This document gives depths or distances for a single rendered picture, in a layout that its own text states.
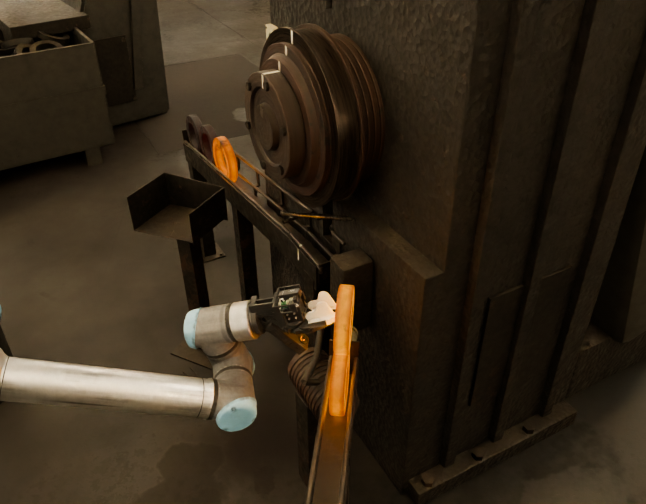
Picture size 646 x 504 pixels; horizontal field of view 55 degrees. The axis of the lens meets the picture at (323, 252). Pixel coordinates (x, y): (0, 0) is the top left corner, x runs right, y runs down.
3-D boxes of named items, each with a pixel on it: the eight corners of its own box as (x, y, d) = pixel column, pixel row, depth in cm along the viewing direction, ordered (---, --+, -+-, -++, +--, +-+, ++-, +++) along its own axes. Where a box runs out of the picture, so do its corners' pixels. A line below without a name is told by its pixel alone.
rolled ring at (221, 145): (208, 139, 247) (216, 138, 248) (220, 184, 250) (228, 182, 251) (221, 135, 230) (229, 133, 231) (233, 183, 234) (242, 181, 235)
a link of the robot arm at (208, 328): (202, 329, 150) (184, 301, 144) (249, 321, 147) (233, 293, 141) (193, 359, 143) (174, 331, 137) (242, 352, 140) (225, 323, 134)
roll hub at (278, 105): (263, 151, 179) (257, 55, 163) (307, 193, 159) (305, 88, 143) (246, 156, 177) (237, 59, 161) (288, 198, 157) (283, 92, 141)
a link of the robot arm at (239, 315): (240, 349, 139) (249, 321, 147) (260, 347, 137) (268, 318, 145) (225, 320, 134) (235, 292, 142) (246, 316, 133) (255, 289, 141)
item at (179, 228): (190, 320, 266) (164, 171, 224) (241, 338, 256) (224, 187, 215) (160, 350, 251) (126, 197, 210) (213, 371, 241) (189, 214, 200)
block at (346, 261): (359, 310, 184) (362, 244, 171) (374, 326, 179) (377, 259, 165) (328, 322, 180) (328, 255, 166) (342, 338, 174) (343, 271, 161)
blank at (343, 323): (356, 272, 139) (341, 271, 139) (350, 311, 125) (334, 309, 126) (352, 327, 146) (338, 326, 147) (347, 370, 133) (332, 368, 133)
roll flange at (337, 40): (310, 153, 199) (307, 1, 173) (391, 221, 166) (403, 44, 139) (282, 160, 196) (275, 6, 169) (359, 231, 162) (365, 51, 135)
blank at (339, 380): (349, 380, 152) (336, 378, 152) (350, 333, 143) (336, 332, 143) (343, 431, 139) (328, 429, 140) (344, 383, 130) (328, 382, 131)
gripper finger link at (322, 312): (341, 302, 129) (300, 308, 132) (348, 323, 132) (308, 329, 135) (342, 293, 132) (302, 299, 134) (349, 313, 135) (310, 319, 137)
